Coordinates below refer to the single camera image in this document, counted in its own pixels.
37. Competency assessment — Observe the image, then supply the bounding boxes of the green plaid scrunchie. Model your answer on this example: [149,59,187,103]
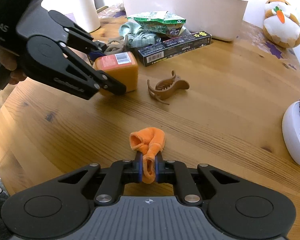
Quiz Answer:
[119,22,161,48]

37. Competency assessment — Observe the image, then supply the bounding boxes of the orange sock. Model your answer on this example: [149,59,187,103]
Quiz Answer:
[129,127,166,184]

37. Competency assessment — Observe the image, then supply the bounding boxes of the black long toothpaste box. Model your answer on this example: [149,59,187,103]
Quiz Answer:
[138,31,212,67]

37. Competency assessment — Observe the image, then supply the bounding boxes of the orange hamster plush with carrot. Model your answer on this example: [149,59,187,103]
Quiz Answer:
[263,0,300,48]

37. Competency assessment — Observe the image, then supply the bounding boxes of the beige plastic storage bin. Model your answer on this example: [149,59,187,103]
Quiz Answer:
[123,0,248,42]

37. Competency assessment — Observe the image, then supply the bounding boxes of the orange bottle with label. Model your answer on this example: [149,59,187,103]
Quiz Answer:
[93,51,139,93]

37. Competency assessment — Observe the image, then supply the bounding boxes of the brown hair claw clip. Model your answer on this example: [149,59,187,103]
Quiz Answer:
[147,71,190,105]

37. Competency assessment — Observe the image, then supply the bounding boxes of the person's hand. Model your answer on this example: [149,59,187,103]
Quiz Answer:
[0,47,27,85]

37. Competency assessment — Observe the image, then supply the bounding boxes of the white round power strip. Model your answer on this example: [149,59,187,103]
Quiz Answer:
[282,101,300,165]

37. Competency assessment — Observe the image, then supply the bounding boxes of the white thermos bottle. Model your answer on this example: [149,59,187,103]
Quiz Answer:
[73,0,101,33]

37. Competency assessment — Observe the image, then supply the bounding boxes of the green white snack packet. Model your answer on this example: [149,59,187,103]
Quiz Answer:
[127,11,186,37]

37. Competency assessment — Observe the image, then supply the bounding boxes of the grey hair claw clip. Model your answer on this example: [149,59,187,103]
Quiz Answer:
[103,35,128,55]

